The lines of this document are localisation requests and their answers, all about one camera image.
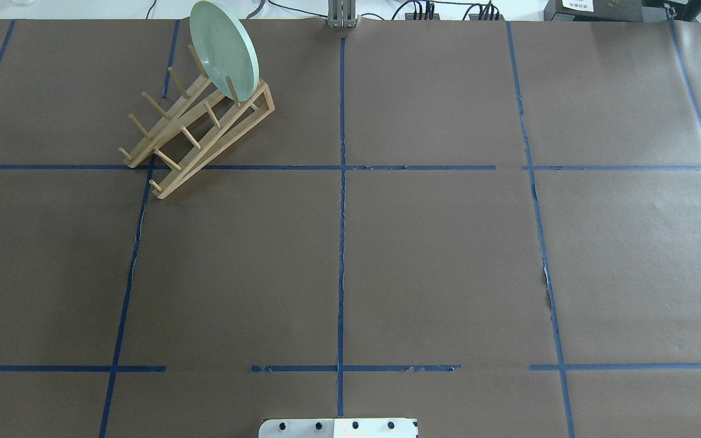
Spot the light green plate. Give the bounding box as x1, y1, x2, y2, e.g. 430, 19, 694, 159
189, 1, 260, 102

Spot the wooden plate rack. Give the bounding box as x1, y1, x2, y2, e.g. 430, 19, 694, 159
119, 67, 275, 199

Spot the brown paper table cover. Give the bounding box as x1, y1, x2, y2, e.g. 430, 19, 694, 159
0, 19, 701, 437

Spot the black usb hub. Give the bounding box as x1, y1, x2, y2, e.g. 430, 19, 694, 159
391, 1, 504, 21

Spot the black computer box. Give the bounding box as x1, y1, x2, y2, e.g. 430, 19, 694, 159
543, 1, 701, 23

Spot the grey aluminium frame post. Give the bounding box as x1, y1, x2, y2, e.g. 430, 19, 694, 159
326, 0, 358, 29

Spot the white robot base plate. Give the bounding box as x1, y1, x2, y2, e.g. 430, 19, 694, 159
258, 417, 419, 437

